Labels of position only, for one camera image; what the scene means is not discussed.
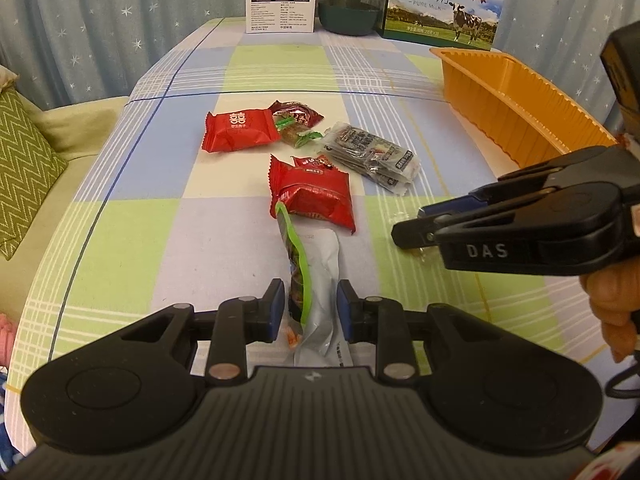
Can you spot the blue star curtain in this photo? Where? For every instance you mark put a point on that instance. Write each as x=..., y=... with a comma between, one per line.
x=100, y=10

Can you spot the checked tablecloth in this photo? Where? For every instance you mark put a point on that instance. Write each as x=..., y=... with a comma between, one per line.
x=150, y=240

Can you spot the orange plastic tray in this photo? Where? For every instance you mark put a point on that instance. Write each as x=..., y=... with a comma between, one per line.
x=500, y=90

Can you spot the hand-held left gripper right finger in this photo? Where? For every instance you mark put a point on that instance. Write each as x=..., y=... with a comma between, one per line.
x=345, y=312

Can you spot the large red snack bag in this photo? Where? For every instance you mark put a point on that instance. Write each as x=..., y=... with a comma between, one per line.
x=310, y=195

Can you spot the blue milk carton box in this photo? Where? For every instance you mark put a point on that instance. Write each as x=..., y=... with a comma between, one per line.
x=430, y=10

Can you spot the green-wrapped candy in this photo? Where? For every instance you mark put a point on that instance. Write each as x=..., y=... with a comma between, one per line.
x=290, y=134

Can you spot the pink cloth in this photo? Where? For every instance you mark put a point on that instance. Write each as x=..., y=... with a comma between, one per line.
x=7, y=335

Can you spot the clear black snack packet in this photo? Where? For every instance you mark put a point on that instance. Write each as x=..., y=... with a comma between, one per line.
x=357, y=141
x=392, y=170

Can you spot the person's right hand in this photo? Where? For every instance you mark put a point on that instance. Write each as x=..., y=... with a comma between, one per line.
x=612, y=305

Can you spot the silver green-edged snack packet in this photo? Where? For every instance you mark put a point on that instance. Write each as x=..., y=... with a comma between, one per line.
x=320, y=280

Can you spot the dark red snack packet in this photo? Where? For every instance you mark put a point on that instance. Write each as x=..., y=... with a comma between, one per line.
x=300, y=109

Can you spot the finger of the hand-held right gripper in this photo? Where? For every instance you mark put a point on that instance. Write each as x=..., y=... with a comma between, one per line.
x=560, y=167
x=415, y=232

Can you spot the beige sofa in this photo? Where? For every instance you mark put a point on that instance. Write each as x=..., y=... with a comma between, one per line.
x=55, y=120

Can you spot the red white printed cloth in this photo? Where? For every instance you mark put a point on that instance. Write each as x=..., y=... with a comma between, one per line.
x=617, y=462

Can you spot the red square snack packet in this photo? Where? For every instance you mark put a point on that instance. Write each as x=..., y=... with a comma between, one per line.
x=237, y=130

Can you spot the small red candy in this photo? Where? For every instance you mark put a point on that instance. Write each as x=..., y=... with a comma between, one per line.
x=312, y=162

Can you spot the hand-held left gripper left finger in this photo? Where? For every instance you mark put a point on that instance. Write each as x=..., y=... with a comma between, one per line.
x=274, y=310

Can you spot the green zigzag cushion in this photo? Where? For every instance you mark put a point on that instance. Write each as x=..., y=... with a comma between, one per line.
x=25, y=160

